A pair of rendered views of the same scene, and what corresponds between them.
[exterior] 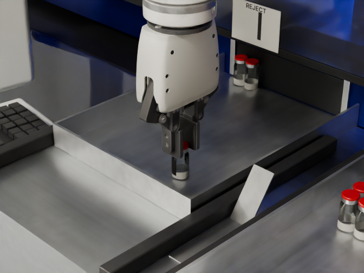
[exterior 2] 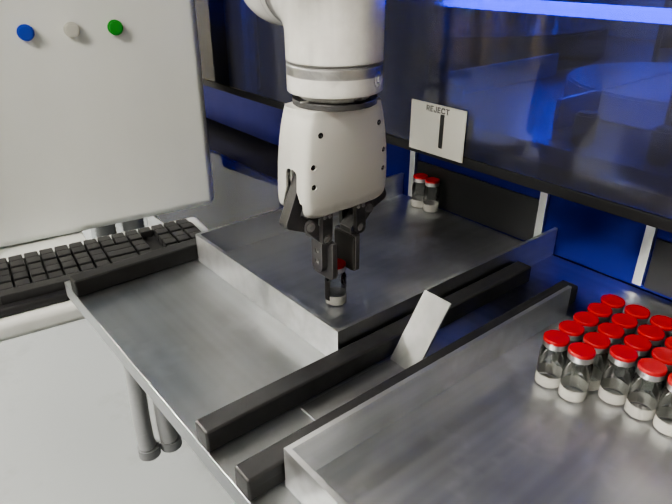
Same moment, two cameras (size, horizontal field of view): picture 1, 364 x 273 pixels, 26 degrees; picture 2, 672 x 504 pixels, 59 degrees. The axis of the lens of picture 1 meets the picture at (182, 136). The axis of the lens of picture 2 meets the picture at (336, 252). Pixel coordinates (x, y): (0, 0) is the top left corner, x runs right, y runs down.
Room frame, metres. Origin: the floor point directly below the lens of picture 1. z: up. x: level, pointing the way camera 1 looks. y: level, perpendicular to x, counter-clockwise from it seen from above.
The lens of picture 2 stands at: (0.33, -0.05, 1.21)
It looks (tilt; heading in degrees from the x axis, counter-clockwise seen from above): 27 degrees down; 5
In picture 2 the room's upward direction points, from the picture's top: straight up
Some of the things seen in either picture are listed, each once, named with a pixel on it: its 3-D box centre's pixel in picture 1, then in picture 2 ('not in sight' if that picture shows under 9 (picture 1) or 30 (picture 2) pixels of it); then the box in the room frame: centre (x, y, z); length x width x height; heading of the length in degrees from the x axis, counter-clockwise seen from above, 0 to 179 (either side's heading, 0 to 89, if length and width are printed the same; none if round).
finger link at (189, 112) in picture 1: (195, 119); (355, 233); (0.87, -0.02, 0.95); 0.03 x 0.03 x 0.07; 45
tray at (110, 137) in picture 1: (209, 124); (377, 244); (0.96, -0.04, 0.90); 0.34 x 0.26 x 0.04; 135
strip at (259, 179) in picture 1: (222, 213); (378, 354); (0.73, -0.05, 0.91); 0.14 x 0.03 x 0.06; 135
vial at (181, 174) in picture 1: (180, 161); (335, 283); (0.85, 0.00, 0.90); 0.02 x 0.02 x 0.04
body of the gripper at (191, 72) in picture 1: (180, 56); (335, 147); (0.85, 0.00, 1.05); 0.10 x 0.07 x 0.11; 135
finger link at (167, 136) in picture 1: (165, 134); (314, 248); (0.83, 0.02, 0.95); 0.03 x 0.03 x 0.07; 45
